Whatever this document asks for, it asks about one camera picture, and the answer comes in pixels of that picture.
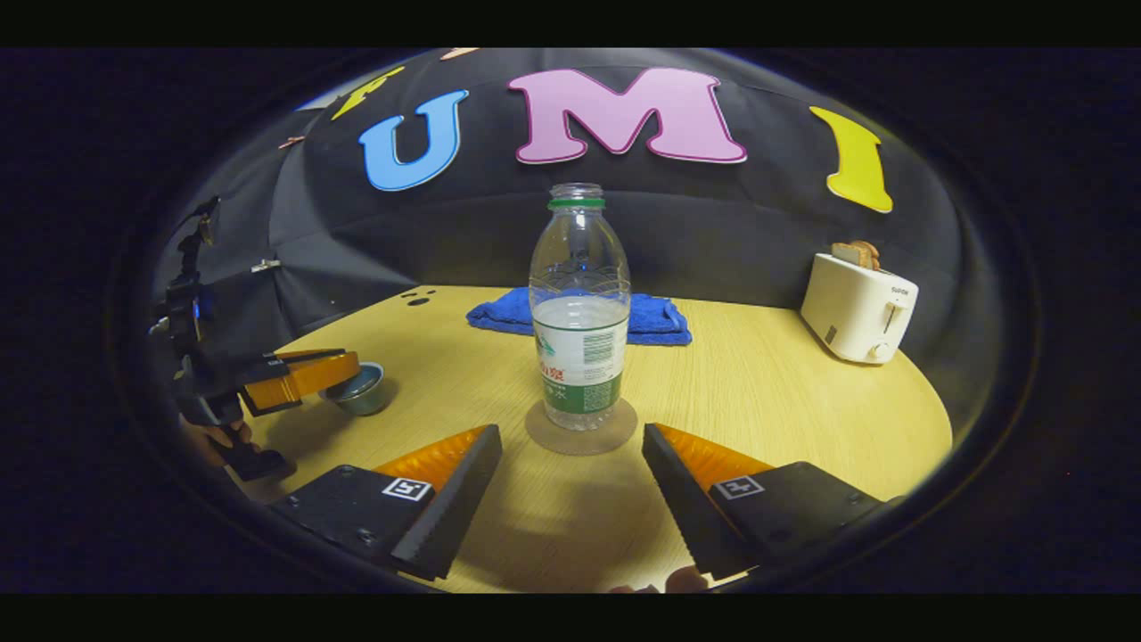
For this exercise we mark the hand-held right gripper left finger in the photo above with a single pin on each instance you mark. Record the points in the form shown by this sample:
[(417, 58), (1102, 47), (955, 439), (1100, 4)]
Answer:
[(450, 508)]

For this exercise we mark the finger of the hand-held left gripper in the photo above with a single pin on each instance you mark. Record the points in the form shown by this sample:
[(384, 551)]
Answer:
[(303, 379), (307, 354)]

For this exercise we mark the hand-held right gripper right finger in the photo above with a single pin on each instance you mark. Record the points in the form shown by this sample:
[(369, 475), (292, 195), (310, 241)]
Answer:
[(682, 499)]

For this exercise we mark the round brown coaster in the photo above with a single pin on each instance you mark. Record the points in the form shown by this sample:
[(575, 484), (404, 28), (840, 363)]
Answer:
[(570, 441)]

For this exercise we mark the clear plastic water bottle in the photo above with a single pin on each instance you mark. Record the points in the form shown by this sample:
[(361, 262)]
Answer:
[(579, 339)]

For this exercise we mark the silver metal clip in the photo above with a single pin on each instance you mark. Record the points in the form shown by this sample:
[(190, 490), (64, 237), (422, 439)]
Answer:
[(266, 265)]

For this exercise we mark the blue folded towel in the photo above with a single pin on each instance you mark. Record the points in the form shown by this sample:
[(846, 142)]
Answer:
[(499, 316)]

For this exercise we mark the copper metal clip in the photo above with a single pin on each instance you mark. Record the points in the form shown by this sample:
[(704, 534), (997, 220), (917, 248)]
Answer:
[(291, 142)]

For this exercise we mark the white toaster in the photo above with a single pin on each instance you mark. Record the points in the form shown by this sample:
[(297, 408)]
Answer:
[(856, 312)]

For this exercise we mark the toasted bread slice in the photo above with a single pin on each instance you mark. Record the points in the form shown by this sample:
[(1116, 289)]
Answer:
[(869, 254), (845, 256)]

